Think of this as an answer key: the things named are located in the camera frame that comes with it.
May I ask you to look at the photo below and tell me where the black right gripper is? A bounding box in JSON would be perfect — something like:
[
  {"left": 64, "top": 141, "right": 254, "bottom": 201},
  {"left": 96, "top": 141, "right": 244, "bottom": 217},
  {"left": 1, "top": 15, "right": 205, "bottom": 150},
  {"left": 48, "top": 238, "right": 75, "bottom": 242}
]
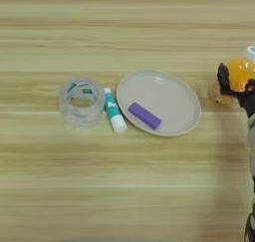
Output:
[{"left": 216, "top": 62, "right": 255, "bottom": 119}]

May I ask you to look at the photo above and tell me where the round beige plate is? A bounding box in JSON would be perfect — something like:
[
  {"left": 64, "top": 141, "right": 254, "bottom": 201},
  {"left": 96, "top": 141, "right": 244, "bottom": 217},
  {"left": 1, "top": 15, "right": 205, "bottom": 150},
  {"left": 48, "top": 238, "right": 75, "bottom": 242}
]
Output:
[{"left": 115, "top": 69, "right": 203, "bottom": 137}]

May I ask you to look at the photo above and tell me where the purple rectangular block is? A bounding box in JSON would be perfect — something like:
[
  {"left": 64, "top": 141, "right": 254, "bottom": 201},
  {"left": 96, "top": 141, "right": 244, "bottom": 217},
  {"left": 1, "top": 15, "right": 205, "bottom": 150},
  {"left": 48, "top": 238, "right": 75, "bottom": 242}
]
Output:
[{"left": 127, "top": 101, "right": 163, "bottom": 131}]

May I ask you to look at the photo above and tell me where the teal and white glue stick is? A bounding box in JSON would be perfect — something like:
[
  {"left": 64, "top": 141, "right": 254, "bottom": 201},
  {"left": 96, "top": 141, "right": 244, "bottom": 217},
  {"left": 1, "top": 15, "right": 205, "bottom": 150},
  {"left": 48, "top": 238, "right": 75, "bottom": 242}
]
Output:
[{"left": 103, "top": 87, "right": 128, "bottom": 134}]

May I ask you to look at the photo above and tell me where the orange juice bottle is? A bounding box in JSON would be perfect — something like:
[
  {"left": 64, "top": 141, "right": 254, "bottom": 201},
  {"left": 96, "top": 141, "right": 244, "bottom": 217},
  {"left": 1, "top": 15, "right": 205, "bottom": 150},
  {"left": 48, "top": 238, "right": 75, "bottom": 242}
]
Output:
[{"left": 206, "top": 45, "right": 255, "bottom": 107}]

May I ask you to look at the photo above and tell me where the clear tape roll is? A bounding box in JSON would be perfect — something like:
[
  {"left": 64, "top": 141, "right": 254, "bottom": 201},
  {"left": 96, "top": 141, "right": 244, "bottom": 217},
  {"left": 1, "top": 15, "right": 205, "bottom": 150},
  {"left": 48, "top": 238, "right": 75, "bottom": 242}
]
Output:
[{"left": 57, "top": 78, "right": 107, "bottom": 127}]

